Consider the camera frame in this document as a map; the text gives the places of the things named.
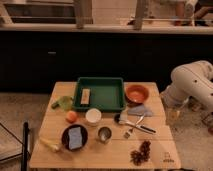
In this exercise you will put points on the black chair frame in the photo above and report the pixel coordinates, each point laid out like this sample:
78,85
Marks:
25,154

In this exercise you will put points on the black-handled spatula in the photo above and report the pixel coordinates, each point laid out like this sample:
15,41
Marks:
119,120

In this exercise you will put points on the dark grape bunch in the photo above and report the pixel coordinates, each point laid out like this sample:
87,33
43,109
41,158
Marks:
142,154

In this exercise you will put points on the blue cloth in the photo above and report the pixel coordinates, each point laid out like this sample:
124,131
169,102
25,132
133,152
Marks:
140,110

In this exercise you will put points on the pale corn toy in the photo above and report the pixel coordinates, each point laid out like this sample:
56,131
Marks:
50,144

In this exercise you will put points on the blue sponge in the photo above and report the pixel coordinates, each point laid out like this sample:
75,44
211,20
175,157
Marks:
75,138

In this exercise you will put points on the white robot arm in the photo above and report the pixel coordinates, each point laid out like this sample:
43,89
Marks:
190,80

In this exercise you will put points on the metal fork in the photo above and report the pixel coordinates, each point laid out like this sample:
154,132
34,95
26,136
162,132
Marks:
129,132

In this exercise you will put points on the red bowl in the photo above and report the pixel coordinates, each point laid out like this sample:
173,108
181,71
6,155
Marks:
137,93

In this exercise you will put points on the metal cup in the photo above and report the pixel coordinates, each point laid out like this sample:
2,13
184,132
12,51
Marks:
104,134

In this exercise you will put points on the white cup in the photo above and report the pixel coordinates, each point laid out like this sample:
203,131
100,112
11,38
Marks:
93,116

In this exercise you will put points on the wooden block in tray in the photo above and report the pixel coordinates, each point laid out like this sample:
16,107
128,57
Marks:
85,98

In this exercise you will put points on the green plastic tray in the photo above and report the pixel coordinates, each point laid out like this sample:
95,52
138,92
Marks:
106,94

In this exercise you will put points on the orange fruit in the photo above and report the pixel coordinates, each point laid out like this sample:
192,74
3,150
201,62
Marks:
71,116

